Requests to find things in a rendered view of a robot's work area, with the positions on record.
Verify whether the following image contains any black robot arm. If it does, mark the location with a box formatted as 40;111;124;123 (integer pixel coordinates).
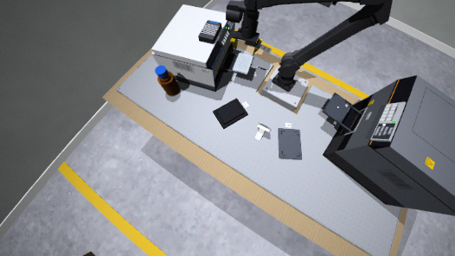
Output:
226;0;393;92

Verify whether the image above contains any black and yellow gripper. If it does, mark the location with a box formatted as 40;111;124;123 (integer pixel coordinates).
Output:
231;23;262;54

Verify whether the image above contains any white multi-well plate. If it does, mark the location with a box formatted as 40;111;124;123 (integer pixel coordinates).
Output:
233;53;253;74

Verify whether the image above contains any brown bottle with blue cap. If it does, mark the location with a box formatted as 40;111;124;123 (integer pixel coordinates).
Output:
155;66;180;96

